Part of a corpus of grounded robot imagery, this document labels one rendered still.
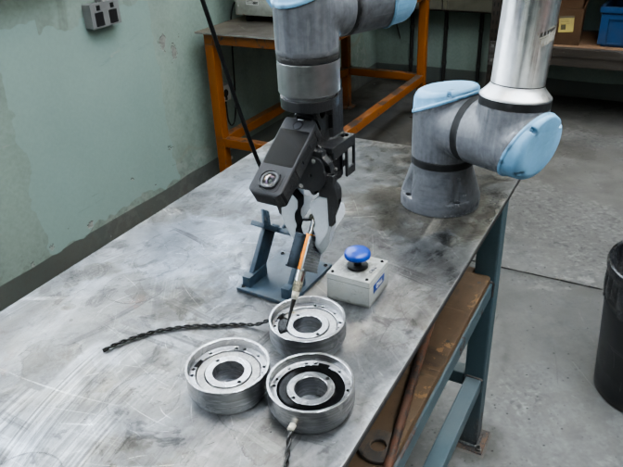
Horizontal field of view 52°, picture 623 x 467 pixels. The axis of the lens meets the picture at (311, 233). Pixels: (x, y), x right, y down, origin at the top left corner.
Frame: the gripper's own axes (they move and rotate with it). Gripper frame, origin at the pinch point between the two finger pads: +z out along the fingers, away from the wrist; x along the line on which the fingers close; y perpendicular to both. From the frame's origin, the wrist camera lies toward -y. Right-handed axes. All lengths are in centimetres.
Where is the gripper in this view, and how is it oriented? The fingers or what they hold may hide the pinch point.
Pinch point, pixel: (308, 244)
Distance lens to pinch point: 85.6
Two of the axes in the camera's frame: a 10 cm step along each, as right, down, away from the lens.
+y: 5.2, -4.4, 7.4
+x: -8.6, -2.2, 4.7
